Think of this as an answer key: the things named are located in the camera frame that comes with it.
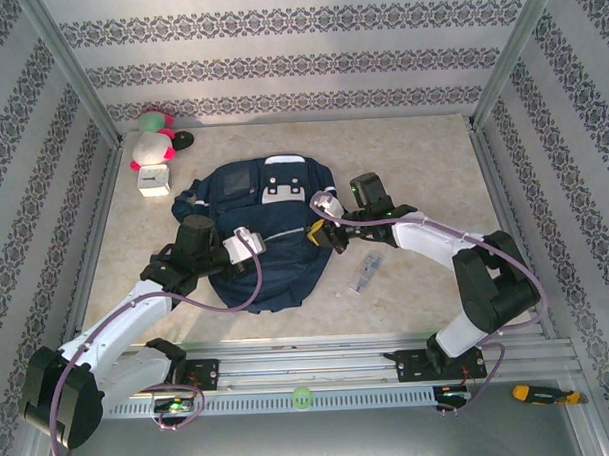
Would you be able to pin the clear plastic compass pack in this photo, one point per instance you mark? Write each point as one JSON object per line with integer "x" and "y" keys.
{"x": 366, "y": 273}

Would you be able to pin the navy blue student backpack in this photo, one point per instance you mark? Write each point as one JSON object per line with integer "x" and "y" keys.
{"x": 281, "y": 284}

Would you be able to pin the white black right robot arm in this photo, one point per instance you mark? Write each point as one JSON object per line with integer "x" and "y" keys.
{"x": 425, "y": 239}

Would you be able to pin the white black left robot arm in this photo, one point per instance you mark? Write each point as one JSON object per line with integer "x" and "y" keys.
{"x": 118, "y": 324}

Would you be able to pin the white square alarm clock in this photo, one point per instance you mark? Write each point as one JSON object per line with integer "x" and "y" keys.
{"x": 154, "y": 180}

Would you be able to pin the small black round object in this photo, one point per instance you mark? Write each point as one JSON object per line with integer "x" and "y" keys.
{"x": 184, "y": 140}

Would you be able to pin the white pink green plush toy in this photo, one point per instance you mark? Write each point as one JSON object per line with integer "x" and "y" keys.
{"x": 149, "y": 147}

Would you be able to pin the small circuit board green light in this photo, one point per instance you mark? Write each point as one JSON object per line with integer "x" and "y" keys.
{"x": 453, "y": 394}
{"x": 174, "y": 405}

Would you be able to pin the yellow black screwdriver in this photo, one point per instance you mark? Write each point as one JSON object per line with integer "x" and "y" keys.
{"x": 545, "y": 394}

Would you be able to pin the aluminium side rail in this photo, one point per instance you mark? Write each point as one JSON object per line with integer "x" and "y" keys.
{"x": 503, "y": 201}
{"x": 101, "y": 215}

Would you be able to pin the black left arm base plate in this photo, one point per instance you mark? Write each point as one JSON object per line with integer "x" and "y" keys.
{"x": 207, "y": 374}

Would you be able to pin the aluminium mounting rail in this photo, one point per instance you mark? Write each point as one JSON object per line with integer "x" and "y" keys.
{"x": 309, "y": 370}

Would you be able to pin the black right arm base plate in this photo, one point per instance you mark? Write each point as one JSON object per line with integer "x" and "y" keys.
{"x": 409, "y": 367}

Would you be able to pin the aluminium frame post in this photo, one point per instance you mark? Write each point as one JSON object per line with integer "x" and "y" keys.
{"x": 513, "y": 50}
{"x": 69, "y": 66}

